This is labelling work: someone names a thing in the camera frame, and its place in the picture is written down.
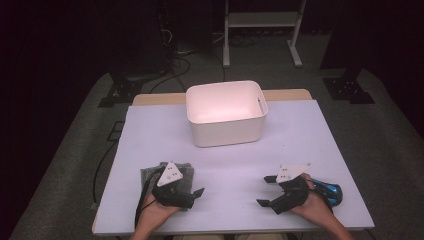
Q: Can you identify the white table cover sheet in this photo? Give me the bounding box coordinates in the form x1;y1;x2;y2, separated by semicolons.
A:
92;99;375;236

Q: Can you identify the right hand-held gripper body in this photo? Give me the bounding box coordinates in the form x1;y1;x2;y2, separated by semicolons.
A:
270;162;313;215

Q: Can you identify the wooden table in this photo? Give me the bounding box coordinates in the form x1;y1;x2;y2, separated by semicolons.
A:
132;88;313;107

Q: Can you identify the white plastic storage box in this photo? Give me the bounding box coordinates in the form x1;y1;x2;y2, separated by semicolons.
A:
185;79;269;148

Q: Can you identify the grey fuzzy cloth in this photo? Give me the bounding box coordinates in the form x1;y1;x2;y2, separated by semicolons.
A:
140;161;195;198

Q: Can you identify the person's left hand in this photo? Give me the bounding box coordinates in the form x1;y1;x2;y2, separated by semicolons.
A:
137;193;183;231

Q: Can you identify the black floor cable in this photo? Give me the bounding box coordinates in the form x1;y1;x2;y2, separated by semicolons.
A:
148;56;193;94
92;141;119;204

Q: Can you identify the black stand base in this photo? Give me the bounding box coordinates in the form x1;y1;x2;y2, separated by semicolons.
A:
322;68;375;105
98;71;145;108

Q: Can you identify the dark equipment rack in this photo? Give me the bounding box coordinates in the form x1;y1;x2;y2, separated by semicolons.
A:
159;0;214;56

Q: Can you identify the white metal stand frame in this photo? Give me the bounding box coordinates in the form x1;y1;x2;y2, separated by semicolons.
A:
222;0;307;69

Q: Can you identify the blue and black toy car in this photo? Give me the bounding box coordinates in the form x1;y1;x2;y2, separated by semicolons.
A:
311;178;344;208

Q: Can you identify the black rectangular floor frame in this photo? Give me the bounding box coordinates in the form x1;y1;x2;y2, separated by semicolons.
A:
106;121;125;142

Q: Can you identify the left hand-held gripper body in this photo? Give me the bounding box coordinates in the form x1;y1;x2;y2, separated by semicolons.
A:
152;162;196;210

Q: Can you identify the person's right hand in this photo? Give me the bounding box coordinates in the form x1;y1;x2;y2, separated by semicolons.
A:
289;173;334;223

